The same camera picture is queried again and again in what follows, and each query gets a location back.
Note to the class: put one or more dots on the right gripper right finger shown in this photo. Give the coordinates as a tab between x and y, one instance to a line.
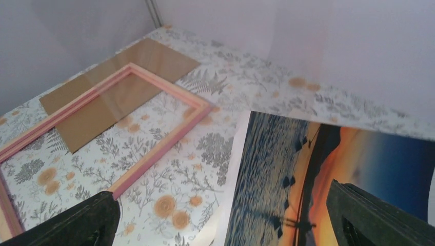
360	218

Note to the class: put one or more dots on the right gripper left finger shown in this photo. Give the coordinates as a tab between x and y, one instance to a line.
93	221

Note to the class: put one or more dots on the sunset photo print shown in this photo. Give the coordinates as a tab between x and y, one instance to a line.
281	169

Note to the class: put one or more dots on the brown cardboard backing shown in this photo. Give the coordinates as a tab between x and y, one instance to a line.
119	100

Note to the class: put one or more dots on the left aluminium corner post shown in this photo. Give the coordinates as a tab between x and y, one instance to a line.
154	12

